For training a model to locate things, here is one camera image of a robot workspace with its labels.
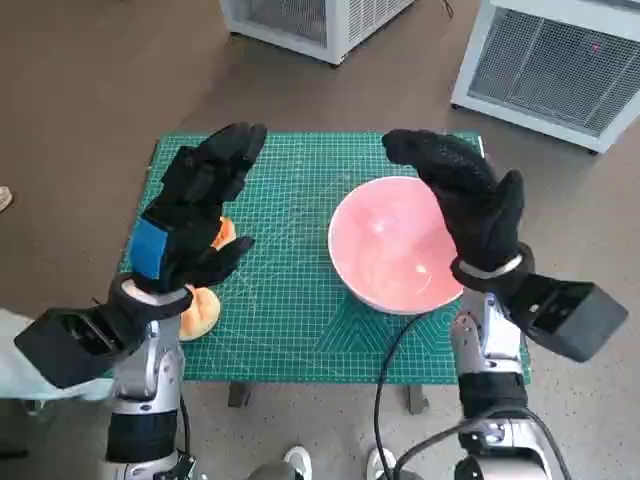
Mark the oblong striped orange toy bread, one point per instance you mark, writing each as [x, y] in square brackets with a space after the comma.
[226, 234]

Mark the round toy bread bun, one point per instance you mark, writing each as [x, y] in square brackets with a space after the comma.
[202, 315]

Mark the green cutting mat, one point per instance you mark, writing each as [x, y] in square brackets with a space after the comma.
[285, 300]

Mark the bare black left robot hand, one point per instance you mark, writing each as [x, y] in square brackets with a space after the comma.
[200, 190]

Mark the black device with connector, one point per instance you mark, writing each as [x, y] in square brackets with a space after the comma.
[184, 465]

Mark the person's shoe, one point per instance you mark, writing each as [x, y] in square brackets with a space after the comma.
[4, 199]

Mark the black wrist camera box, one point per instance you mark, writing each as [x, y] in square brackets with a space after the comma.
[65, 340]
[575, 315]

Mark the light blue cloth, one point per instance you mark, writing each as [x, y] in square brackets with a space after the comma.
[20, 380]

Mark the large white mesh cabinet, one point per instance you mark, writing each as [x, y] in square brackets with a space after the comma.
[550, 65]

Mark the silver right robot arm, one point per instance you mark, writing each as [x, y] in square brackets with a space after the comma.
[487, 345]

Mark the dark grey table foot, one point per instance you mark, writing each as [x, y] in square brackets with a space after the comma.
[416, 398]
[239, 395]

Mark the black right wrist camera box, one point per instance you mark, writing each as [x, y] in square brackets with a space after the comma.
[575, 315]

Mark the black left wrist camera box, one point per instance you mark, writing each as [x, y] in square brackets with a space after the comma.
[65, 340]

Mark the white shoe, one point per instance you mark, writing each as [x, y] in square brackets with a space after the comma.
[379, 465]
[299, 462]

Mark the pink bowl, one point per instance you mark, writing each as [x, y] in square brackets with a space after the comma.
[385, 240]

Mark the small white mesh cabinet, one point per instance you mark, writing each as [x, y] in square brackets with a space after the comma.
[340, 25]

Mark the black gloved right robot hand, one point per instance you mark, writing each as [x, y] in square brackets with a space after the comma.
[470, 200]

